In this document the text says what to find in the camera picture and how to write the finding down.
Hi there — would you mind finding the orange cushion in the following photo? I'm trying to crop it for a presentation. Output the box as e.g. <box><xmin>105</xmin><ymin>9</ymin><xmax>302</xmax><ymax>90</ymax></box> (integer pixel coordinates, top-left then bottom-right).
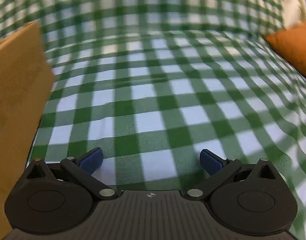
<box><xmin>264</xmin><ymin>22</ymin><xmax>306</xmax><ymax>78</ymax></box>

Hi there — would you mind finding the brown cardboard box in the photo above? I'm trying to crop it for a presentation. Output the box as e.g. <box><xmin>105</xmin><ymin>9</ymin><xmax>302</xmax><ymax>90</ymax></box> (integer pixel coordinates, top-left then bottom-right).
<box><xmin>0</xmin><ymin>22</ymin><xmax>55</xmax><ymax>239</ymax></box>

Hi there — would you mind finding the cream sofa backrest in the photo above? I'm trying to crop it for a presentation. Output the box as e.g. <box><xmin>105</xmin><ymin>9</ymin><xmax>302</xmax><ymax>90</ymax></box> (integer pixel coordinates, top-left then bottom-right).
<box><xmin>277</xmin><ymin>0</ymin><xmax>306</xmax><ymax>29</ymax></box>

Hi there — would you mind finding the green white checkered cloth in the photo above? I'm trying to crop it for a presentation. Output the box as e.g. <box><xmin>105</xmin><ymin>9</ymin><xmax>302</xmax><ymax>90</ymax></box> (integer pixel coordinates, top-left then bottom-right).
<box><xmin>0</xmin><ymin>0</ymin><xmax>306</xmax><ymax>239</ymax></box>

